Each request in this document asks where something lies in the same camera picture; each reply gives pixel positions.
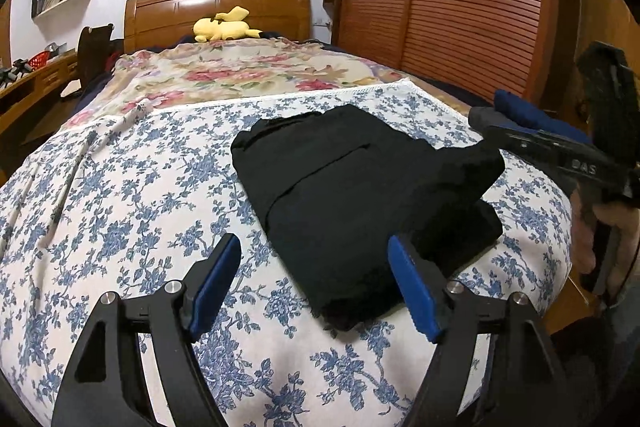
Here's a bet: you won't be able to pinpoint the blue floral bedsheet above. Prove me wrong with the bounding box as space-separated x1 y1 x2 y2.
0 77 575 427

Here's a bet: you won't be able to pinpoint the spare black grippers on desk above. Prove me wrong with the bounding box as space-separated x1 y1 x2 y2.
0 59 32 88

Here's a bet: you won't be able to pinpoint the beige red floral blanket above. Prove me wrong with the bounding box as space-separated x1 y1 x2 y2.
62 36 403 130

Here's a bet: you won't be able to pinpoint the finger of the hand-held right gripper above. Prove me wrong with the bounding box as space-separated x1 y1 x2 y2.
468 106 571 158

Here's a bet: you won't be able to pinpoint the dark wooden chair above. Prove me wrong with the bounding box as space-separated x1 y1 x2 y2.
60 23 116 100

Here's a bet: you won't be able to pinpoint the navy blue cloth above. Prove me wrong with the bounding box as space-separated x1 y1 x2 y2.
492 89 592 144

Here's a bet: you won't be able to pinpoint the black coat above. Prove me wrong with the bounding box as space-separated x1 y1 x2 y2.
231 104 507 333

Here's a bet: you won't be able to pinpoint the person's right hand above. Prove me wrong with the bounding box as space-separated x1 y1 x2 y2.
570 189 638 280

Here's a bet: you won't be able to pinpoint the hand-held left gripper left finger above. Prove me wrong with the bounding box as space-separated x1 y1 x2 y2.
50 233 243 427

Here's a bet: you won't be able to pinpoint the wooden desk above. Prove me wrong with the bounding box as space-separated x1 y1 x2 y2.
0 53 82 172

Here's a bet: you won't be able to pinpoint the yellow plush toy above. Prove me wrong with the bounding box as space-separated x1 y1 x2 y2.
193 6 262 43

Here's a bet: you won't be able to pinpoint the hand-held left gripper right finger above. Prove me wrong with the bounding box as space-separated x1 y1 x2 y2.
387 234 582 427

